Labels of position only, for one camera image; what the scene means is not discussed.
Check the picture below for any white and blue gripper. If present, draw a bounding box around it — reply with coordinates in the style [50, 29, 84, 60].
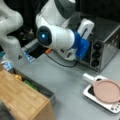
[64, 19, 94, 60]

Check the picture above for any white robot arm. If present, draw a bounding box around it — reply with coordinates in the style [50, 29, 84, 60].
[0, 0, 94, 61]

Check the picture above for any silver toaster oven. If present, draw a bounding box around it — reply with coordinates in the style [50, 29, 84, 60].
[68, 12, 120, 71]

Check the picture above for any white induction cooker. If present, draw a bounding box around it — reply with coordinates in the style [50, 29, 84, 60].
[83, 74, 120, 114]

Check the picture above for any grey power strip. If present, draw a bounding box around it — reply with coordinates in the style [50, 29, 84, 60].
[22, 39, 39, 53]

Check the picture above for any pink frying pan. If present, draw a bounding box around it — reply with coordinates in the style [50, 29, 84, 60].
[83, 73, 120, 104]

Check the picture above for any open grey metal drawer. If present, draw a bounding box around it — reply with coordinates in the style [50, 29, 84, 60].
[9, 68, 56, 105]

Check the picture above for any green vegetable in drawer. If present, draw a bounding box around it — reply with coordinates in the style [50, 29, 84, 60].
[24, 80, 39, 92]

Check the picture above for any yellow item in drawer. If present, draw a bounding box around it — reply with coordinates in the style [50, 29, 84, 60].
[14, 75, 22, 81]

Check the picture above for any wooden drawer cabinet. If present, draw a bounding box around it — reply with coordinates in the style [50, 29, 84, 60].
[0, 70, 55, 120]

